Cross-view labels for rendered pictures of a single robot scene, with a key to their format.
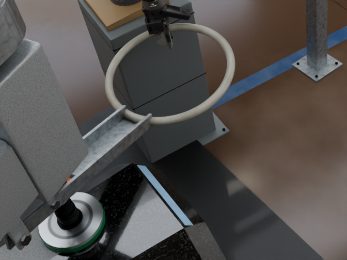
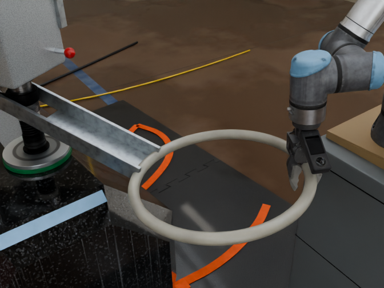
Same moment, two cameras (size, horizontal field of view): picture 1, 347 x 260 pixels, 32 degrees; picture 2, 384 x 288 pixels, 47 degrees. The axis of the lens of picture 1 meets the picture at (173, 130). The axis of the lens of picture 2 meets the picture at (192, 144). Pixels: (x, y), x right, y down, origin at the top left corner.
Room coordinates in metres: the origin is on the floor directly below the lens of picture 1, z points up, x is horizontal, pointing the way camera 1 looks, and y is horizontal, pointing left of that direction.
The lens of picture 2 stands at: (1.36, -0.91, 1.64)
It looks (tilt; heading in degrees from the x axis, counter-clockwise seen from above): 33 degrees down; 74
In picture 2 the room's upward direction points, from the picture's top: 2 degrees counter-clockwise
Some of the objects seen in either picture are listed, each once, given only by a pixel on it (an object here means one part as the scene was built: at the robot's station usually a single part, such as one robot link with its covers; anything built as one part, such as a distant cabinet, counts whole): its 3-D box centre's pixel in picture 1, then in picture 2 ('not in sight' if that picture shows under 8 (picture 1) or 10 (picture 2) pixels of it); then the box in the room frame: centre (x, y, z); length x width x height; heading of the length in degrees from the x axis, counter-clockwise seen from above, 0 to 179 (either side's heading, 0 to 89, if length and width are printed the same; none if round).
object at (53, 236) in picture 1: (70, 220); (36, 149); (1.19, 0.40, 0.85); 0.21 x 0.21 x 0.01
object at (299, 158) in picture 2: (156, 16); (304, 138); (1.90, -0.05, 1.02); 0.09 x 0.08 x 0.12; 78
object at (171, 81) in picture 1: (151, 68); (373, 243); (2.30, 0.03, 0.43); 0.50 x 0.50 x 0.85; 17
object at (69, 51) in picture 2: not in sight; (63, 51); (1.34, 0.36, 1.18); 0.08 x 0.03 x 0.03; 138
